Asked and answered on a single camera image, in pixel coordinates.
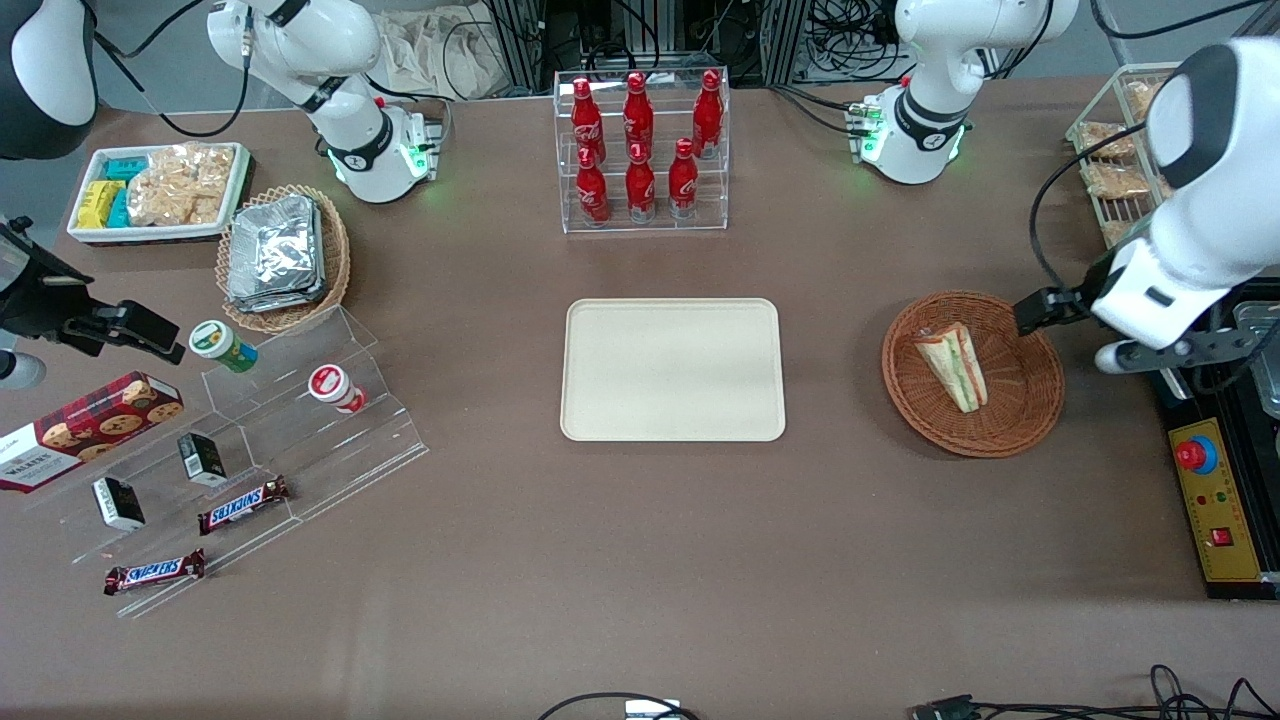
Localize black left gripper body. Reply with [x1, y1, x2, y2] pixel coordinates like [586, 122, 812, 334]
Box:
[1014, 286, 1094, 338]

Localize triangular sandwich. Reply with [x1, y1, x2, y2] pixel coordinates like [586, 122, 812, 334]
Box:
[911, 321, 990, 415]

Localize right arm base connector block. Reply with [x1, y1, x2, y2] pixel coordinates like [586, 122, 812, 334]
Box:
[404, 111, 449, 184]

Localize left arm base connector block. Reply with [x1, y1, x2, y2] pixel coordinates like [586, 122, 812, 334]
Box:
[844, 97, 884, 164]

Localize round brown wicker basket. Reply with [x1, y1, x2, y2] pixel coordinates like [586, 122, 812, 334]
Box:
[881, 290, 1066, 460]

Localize white rectangular snack tray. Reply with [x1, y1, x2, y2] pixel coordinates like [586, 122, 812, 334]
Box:
[66, 141, 253, 246]

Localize oval brown wicker basket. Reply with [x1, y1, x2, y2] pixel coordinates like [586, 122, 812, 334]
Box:
[214, 183, 352, 336]

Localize beige plastic tray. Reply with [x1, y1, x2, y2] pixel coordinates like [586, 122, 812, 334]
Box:
[559, 297, 788, 444]

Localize green lidded snack cup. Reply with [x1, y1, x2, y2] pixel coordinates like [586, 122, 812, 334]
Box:
[188, 319, 260, 375]

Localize red tartan cookie box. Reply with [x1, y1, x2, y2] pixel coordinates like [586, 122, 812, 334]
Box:
[0, 370, 186, 494]

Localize yellow snack packet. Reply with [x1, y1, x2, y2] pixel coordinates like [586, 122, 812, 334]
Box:
[76, 180, 125, 230]

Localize small black box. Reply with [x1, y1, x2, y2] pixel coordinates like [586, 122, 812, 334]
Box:
[92, 476, 147, 532]
[177, 431, 228, 488]

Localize large clear cracker bag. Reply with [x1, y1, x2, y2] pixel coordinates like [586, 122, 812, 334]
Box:
[126, 141, 237, 228]

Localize silver foil packet stack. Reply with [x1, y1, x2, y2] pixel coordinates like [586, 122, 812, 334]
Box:
[226, 194, 328, 314]

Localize clear acrylic stepped stand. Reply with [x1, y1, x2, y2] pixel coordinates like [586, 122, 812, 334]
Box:
[20, 304, 432, 620]

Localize brown Snickers bar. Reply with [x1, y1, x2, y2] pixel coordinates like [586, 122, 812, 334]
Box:
[103, 548, 207, 598]
[197, 475, 292, 537]

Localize red lidded snack cup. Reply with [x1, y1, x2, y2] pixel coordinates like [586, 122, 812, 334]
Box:
[307, 364, 368, 415]

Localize red emergency stop button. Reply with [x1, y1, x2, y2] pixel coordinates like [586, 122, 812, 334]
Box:
[1174, 434, 1220, 475]

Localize clear metal container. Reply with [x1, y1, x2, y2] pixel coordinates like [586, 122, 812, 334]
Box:
[1234, 300, 1280, 418]

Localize black machine housing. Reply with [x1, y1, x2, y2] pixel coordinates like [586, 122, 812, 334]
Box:
[1150, 280, 1280, 602]

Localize yellow control panel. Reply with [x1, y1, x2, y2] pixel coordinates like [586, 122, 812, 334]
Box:
[1167, 417, 1264, 584]

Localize red cola bottle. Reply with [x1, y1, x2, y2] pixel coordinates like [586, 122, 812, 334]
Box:
[667, 137, 700, 221]
[692, 68, 725, 161]
[576, 147, 611, 227]
[623, 71, 655, 159]
[570, 77, 606, 166]
[625, 142, 658, 224]

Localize clear acrylic bottle rack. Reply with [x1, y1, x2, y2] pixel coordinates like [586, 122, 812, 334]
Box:
[552, 67, 732, 236]

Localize beige crumpled cloth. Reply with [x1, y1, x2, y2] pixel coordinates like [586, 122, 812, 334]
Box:
[374, 8, 507, 102]

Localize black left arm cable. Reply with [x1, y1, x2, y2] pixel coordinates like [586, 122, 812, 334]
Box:
[1029, 120, 1153, 301]

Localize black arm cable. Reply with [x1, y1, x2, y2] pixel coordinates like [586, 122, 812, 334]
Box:
[92, 0, 253, 140]
[1029, 120, 1153, 301]

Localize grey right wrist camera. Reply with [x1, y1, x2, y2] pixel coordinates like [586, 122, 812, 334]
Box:
[0, 350, 48, 392]

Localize white wire rack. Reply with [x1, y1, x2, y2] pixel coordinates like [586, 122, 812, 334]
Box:
[1064, 62, 1183, 251]

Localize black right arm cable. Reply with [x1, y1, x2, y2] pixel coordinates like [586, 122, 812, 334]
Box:
[92, 0, 253, 140]

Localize tangled black cables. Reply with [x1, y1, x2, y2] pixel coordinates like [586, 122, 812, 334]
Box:
[804, 0, 903, 79]

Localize black cable bundle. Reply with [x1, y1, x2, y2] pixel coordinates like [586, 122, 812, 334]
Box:
[960, 662, 1280, 720]

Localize aluminium frame rack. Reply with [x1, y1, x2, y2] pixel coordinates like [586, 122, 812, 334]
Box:
[484, 0, 906, 93]

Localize black looped cable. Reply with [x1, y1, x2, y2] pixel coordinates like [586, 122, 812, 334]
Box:
[537, 691, 702, 720]

